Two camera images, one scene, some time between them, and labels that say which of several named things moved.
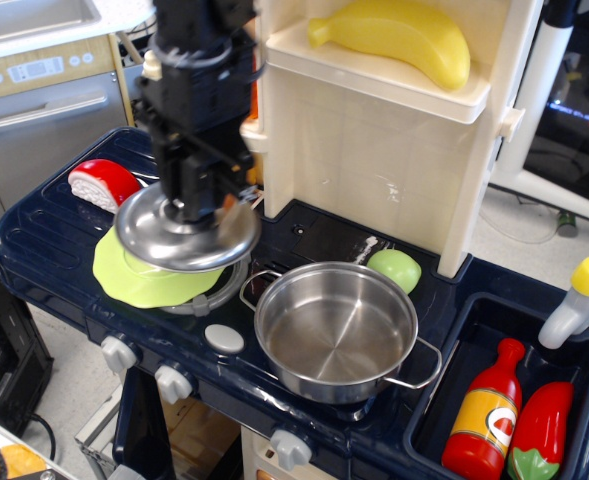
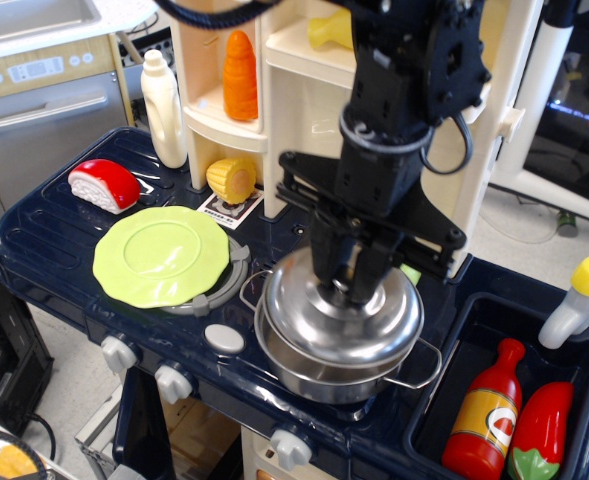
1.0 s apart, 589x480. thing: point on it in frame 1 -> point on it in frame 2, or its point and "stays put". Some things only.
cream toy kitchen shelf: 374,141 stays put
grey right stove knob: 291,448 stays put
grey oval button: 223,338 stays put
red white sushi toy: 102,182 stays put
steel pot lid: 151,235 -> 322,324
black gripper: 201,105 -> 378,185
